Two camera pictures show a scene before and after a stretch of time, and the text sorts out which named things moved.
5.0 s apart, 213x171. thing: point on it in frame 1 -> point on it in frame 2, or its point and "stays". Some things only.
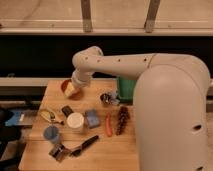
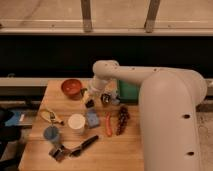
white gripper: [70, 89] -> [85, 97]
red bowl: [75, 95] stays
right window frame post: [151, 16] stays
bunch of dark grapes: [124, 117] stays
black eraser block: [67, 110] -> [90, 103]
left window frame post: [86, 8] stays
